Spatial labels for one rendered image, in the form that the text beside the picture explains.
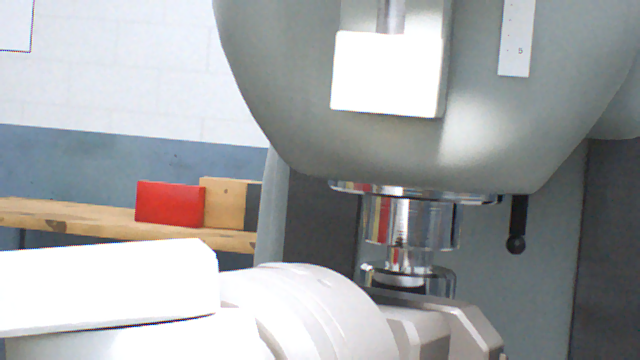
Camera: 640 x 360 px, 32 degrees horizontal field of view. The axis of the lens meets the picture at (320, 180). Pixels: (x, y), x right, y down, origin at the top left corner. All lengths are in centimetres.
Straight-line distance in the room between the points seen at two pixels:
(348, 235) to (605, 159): 21
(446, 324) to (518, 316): 44
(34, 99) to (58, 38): 30
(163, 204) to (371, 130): 398
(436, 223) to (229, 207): 392
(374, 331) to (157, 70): 466
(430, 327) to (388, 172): 7
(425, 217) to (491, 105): 9
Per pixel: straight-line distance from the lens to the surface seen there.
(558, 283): 92
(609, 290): 92
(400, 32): 42
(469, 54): 46
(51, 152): 523
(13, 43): 534
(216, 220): 445
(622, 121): 65
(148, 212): 445
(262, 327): 38
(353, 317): 42
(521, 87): 46
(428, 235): 53
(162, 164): 503
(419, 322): 46
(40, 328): 31
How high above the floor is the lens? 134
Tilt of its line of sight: 3 degrees down
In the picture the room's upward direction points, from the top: 5 degrees clockwise
